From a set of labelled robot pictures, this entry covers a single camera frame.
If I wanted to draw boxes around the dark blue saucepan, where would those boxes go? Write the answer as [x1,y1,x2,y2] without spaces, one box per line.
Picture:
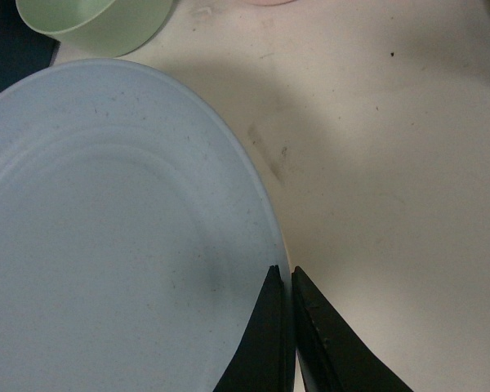
[0,1,58,93]

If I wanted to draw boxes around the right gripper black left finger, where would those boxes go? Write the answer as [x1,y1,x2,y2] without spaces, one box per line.
[214,265,289,392]

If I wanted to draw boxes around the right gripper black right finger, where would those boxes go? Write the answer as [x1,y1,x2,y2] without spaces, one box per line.
[292,267,411,391]

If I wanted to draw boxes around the green bowl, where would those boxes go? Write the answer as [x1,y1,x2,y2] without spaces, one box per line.
[16,0,173,57]

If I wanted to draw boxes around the pink bowl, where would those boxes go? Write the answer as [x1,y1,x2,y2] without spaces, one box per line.
[243,0,294,7]

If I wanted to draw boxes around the light blue plate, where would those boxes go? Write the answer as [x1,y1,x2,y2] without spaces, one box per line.
[0,60,289,391]

